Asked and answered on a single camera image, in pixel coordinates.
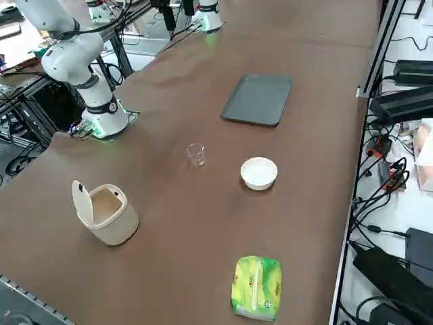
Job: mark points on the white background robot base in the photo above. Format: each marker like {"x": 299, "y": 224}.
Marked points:
{"x": 99, "y": 11}

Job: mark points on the flat black power adapter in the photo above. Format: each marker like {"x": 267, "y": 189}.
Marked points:
{"x": 414, "y": 69}

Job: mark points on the aluminium frame post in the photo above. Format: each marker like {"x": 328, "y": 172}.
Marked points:
{"x": 379, "y": 50}

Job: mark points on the cream bin with flip lid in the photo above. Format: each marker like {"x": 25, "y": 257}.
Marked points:
{"x": 115, "y": 223}

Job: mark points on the aluminium table edge rail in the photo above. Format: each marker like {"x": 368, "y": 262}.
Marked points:
{"x": 20, "y": 289}

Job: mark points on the power strip with orange switches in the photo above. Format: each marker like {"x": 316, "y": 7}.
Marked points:
{"x": 380, "y": 145}

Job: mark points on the black background hanging device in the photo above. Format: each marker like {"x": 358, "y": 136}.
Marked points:
{"x": 168, "y": 18}

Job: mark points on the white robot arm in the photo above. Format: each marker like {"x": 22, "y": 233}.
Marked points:
{"x": 71, "y": 57}
{"x": 209, "y": 17}

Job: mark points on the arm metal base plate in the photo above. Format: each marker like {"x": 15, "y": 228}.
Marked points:
{"x": 132, "y": 116}

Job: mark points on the black and orange plug strip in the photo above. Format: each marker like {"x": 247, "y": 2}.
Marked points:
{"x": 385, "y": 172}

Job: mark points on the white carton box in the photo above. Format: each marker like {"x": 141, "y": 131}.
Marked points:
{"x": 424, "y": 169}

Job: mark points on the dark grey square tray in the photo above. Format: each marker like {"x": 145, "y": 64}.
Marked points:
{"x": 257, "y": 101}

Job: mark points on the green tissue pack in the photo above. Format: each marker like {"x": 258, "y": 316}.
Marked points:
{"x": 257, "y": 287}

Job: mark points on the clear measuring cup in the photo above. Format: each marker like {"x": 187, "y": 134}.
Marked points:
{"x": 196, "y": 155}

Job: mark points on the black box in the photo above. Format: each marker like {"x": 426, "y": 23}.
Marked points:
{"x": 421, "y": 247}

